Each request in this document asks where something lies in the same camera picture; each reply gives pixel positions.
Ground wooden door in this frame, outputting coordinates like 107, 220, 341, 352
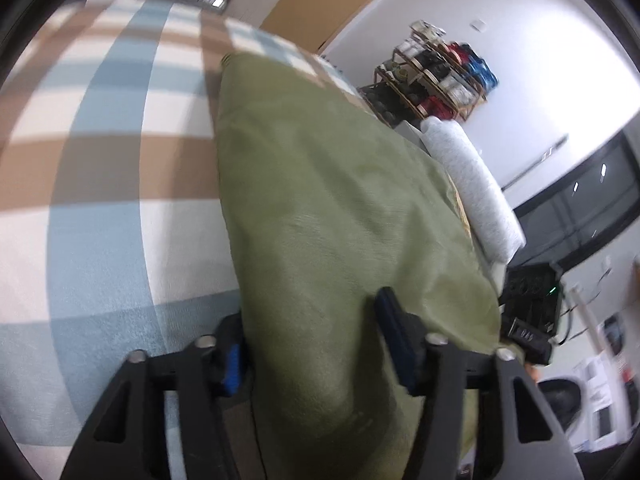
259, 0, 418, 57

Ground black cable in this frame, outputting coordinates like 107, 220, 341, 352
549, 259, 615, 347

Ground checkered blanket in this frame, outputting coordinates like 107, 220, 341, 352
0, 0, 368, 463

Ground wooden shoe rack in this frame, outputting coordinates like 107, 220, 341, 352
359, 19, 500, 127

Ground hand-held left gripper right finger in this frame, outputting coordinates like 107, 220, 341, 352
374, 286, 585, 480

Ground white fluffy pillow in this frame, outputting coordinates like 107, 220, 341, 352
419, 115, 527, 265

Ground green and mustard jacket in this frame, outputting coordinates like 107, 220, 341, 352
217, 51, 505, 480

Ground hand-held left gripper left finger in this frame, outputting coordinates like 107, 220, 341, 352
60, 311, 253, 480

